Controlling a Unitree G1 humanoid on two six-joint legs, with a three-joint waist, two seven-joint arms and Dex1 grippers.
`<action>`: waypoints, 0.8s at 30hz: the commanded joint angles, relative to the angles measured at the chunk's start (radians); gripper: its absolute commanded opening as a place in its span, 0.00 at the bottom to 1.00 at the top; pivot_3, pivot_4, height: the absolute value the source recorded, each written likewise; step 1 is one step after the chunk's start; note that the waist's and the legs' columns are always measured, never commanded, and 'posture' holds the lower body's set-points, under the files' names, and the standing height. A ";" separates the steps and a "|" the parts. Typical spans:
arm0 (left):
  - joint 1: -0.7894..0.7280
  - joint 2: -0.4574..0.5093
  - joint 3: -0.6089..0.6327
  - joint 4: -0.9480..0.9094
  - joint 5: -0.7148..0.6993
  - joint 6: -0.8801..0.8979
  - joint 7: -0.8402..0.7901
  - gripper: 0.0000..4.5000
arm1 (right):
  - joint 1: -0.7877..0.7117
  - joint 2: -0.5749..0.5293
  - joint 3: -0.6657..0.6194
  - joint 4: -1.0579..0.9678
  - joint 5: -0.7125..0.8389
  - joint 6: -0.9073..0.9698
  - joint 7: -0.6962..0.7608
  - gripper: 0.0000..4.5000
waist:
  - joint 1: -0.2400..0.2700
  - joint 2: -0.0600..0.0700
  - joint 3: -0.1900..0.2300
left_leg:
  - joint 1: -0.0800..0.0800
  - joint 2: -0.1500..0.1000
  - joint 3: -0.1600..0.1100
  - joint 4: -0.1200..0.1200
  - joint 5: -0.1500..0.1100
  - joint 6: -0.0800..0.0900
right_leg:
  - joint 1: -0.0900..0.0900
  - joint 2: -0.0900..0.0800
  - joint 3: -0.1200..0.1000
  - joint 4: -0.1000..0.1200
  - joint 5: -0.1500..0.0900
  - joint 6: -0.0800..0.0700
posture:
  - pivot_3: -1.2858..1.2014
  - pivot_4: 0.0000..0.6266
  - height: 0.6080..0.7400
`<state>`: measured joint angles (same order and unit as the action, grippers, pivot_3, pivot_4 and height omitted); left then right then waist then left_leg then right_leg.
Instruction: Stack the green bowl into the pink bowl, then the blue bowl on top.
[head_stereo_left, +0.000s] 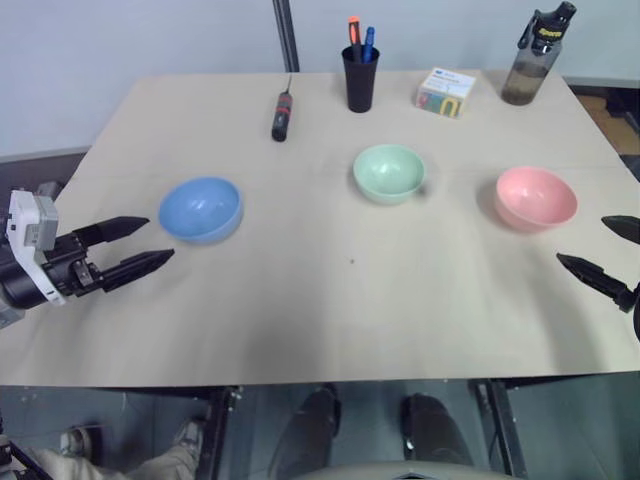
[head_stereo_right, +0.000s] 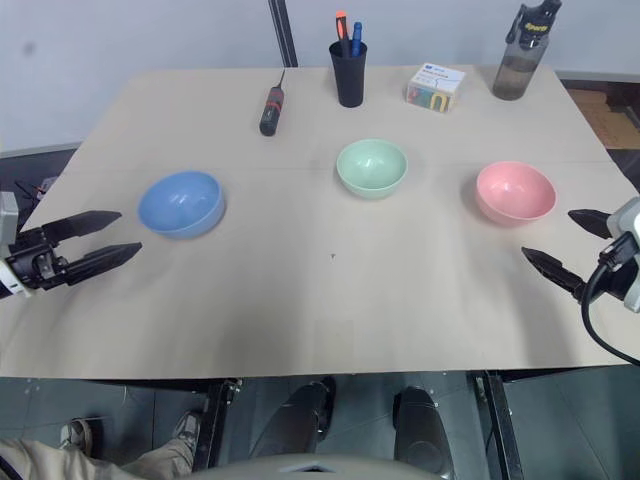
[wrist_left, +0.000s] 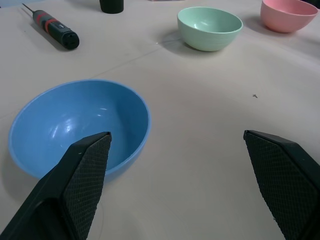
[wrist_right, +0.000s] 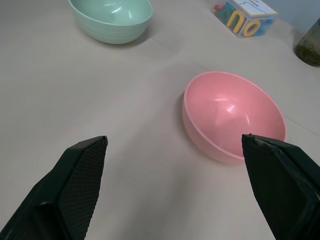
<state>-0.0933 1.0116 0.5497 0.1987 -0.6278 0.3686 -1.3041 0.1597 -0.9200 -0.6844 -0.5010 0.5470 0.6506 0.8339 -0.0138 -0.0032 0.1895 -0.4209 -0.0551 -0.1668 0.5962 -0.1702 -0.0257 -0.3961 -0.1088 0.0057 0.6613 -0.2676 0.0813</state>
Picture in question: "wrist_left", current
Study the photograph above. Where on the green bowl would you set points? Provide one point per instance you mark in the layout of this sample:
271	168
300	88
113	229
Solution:
208	28

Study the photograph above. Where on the black cylindrical container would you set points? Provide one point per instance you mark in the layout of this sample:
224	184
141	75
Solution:
111	5

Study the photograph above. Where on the blue bowl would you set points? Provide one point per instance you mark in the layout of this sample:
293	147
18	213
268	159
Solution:
75	120

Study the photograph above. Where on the black and red electric screwdriver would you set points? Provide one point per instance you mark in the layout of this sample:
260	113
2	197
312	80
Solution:
56	28

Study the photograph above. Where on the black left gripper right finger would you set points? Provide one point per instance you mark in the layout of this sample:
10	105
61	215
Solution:
285	175

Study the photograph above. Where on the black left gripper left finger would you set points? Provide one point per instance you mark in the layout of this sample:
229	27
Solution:
72	185

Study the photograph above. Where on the pink bowl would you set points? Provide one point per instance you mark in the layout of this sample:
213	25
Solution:
287	16

